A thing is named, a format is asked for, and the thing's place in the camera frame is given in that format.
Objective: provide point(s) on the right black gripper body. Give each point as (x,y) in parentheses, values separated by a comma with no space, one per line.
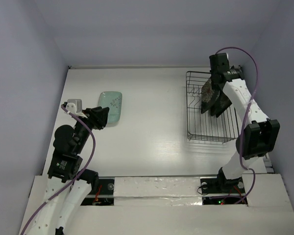
(216,82)

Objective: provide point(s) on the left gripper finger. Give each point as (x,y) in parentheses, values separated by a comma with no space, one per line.
(101,117)
(92,114)

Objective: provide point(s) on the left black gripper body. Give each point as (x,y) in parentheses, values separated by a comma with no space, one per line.
(82,128)

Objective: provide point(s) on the light green rectangular plate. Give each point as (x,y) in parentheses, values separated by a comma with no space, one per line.
(112,100)

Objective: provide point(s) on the black floral square plate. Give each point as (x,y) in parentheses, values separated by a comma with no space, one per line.
(209,95)

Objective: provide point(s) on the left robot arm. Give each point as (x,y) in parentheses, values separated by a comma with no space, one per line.
(68,182)

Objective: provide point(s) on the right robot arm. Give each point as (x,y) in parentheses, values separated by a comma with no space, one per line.
(224,181)

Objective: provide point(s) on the white foam front panel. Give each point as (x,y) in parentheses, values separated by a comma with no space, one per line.
(158,206)

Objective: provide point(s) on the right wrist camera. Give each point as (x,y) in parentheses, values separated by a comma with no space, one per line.
(227,54)

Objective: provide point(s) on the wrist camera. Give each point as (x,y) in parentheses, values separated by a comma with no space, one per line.
(74,106)
(227,54)

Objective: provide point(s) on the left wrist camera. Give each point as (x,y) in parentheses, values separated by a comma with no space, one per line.
(74,106)

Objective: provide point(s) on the black wire dish rack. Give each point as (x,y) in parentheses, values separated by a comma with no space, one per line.
(204,127)

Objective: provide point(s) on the aluminium side rail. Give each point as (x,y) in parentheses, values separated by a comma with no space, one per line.
(258,132)

